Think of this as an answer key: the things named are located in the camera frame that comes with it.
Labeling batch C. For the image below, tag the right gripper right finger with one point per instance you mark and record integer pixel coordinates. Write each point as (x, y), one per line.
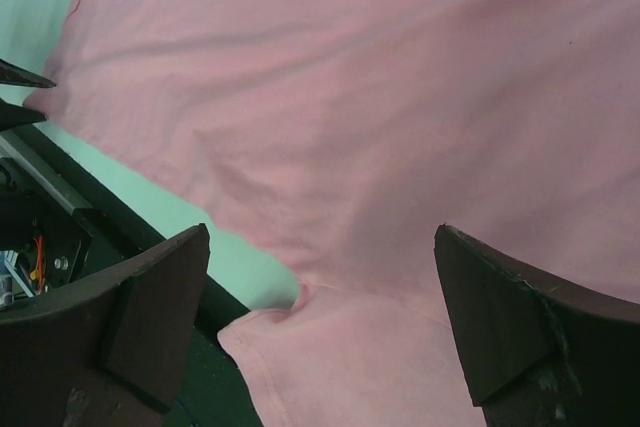
(536, 349)

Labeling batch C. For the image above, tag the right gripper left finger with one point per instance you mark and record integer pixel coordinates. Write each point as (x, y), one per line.
(109, 349)

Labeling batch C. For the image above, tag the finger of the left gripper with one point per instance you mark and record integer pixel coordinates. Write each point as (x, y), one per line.
(13, 75)
(12, 116)

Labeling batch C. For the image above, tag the pink t shirt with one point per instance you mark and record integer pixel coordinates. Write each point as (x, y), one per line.
(337, 135)

